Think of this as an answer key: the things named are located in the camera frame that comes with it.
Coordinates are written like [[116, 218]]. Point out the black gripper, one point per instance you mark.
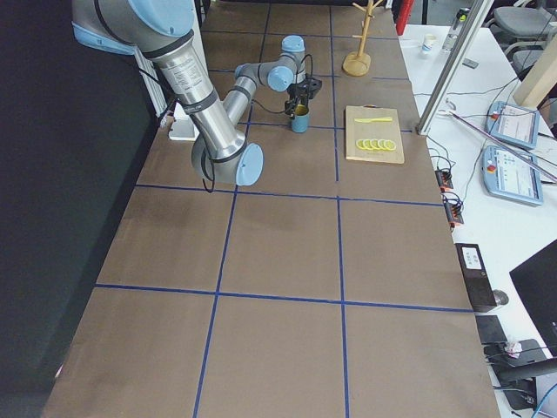
[[297, 92]]

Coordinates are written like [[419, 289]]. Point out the dark grey HOME mug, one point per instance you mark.
[[300, 119]]

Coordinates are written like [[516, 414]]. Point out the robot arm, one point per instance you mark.
[[163, 32]]

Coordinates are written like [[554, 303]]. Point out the wooden cup storage rack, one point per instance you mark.
[[357, 63]]

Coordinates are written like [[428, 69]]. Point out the white paper cup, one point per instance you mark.
[[429, 41]]

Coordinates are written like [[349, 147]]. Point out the bamboo cutting board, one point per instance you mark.
[[373, 135]]

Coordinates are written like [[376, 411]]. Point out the yellow plastic knife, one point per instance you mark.
[[372, 120]]

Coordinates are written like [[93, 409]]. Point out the far teach pendant tablet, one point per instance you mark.
[[513, 124]]

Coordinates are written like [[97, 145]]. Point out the teach pendant tablet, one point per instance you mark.
[[513, 124], [507, 177]]

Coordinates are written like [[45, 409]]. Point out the near teach pendant tablet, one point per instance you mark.
[[507, 177]]

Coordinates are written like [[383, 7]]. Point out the black box with label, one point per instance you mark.
[[480, 293]]

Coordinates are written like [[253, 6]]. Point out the black monitor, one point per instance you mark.
[[536, 284]]

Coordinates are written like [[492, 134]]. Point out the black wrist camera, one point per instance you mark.
[[312, 87]]

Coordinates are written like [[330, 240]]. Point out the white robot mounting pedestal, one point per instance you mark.
[[182, 127]]

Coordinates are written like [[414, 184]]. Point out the aluminium frame post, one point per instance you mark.
[[464, 40]]

